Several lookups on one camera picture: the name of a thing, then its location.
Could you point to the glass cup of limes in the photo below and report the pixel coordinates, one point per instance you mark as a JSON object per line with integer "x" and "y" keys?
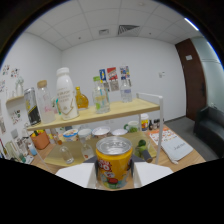
{"x": 142, "y": 146}

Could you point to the glass jar cork lid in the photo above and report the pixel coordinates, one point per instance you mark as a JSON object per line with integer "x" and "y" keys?
{"x": 45, "y": 103}

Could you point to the clear bottle green cap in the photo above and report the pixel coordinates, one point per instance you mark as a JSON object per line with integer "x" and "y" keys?
{"x": 101, "y": 98}

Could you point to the dark small bottles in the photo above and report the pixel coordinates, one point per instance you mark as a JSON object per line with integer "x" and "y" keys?
{"x": 156, "y": 125}

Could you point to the orange white printed mat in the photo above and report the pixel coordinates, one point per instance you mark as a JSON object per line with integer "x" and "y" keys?
{"x": 162, "y": 134}

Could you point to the ceiling air vent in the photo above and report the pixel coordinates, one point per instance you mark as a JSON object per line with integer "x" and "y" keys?
{"x": 128, "y": 30}

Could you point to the clear bottle blue cap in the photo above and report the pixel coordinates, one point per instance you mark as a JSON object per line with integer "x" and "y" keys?
{"x": 126, "y": 91}

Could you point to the blue white food tub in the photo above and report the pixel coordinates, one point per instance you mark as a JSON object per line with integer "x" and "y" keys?
{"x": 70, "y": 135}

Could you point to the white ceramic cup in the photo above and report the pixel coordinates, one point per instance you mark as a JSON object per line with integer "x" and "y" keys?
{"x": 85, "y": 134}

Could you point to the orange storage box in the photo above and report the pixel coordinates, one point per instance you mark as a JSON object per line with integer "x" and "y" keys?
{"x": 40, "y": 140}

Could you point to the wooden wall shelf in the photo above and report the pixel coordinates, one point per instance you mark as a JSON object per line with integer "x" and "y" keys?
{"x": 15, "y": 99}

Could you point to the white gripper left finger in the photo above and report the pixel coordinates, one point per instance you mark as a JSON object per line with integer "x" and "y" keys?
{"x": 78, "y": 175}

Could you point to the large white bowl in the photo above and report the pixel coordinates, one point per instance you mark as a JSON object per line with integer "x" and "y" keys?
{"x": 101, "y": 131}

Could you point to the black armchair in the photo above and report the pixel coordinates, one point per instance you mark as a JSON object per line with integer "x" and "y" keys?
{"x": 210, "y": 131}

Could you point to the wooden two-tier shelf rack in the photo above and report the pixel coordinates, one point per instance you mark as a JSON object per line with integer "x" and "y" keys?
{"x": 116, "y": 110}

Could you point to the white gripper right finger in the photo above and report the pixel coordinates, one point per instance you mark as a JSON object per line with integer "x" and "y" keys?
{"x": 150, "y": 173}

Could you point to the small white bowl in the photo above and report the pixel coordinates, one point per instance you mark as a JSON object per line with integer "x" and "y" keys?
{"x": 119, "y": 132}

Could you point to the yellow drink can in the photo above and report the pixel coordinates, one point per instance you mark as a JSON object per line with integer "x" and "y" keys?
{"x": 114, "y": 163}

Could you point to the clear bottle red label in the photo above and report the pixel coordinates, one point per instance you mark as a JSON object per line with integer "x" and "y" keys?
{"x": 87, "y": 151}

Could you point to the blue wall poster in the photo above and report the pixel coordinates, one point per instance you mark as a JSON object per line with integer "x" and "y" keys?
{"x": 102, "y": 75}

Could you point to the large white milk bottle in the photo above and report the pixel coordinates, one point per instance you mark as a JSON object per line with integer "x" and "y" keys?
{"x": 66, "y": 96}

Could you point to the green white mug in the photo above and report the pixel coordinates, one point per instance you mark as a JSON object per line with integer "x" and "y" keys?
{"x": 132, "y": 126}

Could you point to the red wall poster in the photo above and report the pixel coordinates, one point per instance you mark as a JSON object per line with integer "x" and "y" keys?
{"x": 112, "y": 74}

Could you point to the brown door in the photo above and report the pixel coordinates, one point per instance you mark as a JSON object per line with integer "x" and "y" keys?
{"x": 191, "y": 80}

